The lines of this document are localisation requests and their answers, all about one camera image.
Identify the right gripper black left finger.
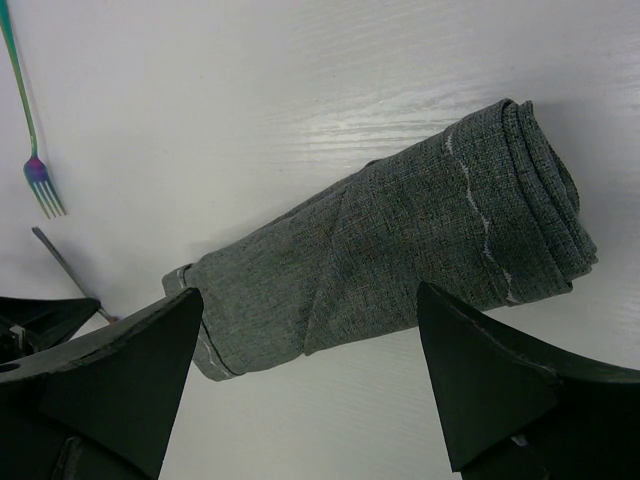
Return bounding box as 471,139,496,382
1,288,203,479

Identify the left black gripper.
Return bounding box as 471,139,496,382
1,297,100,360

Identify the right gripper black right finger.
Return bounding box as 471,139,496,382
417,283,639,479

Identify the iridescent rainbow spoon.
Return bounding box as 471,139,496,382
31,226,118,324

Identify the silver metal fork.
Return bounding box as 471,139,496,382
1,0,67,219

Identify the dark grey cloth napkin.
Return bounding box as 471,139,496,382
162,99,597,381

